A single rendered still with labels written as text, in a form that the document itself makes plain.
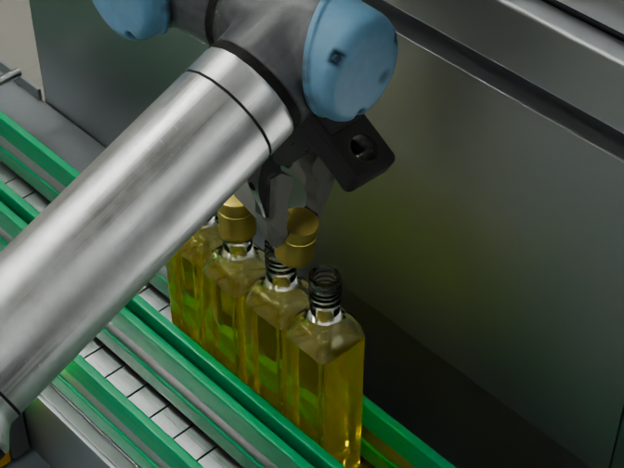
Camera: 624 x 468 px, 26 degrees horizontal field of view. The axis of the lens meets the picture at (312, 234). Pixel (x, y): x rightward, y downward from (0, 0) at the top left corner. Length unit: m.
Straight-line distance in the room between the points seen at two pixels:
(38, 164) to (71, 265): 0.87
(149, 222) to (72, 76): 0.96
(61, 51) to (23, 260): 0.96
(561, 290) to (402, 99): 0.21
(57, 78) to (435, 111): 0.74
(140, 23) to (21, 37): 2.68
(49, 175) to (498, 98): 0.71
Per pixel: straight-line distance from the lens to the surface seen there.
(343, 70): 0.82
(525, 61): 1.07
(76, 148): 1.76
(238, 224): 1.23
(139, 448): 1.36
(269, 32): 0.84
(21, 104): 1.84
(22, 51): 3.53
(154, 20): 0.91
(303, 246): 1.17
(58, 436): 1.47
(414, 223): 1.25
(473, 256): 1.22
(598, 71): 1.03
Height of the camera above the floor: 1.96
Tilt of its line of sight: 42 degrees down
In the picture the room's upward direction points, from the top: straight up
